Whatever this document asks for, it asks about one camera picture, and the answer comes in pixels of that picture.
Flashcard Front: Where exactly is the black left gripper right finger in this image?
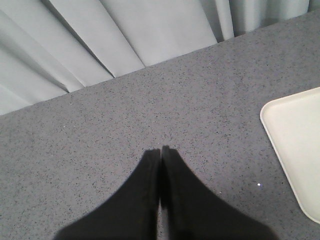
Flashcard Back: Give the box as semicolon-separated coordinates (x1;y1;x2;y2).
161;146;278;240

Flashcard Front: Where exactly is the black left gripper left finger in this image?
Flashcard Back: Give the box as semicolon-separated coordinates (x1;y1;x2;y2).
55;149;161;240

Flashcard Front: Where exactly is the cream rectangular plastic tray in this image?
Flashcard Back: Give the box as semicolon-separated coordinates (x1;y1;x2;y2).
259;87;320;223

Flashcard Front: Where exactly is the grey pleated curtain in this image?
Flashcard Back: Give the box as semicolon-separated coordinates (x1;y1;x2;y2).
0;0;320;115

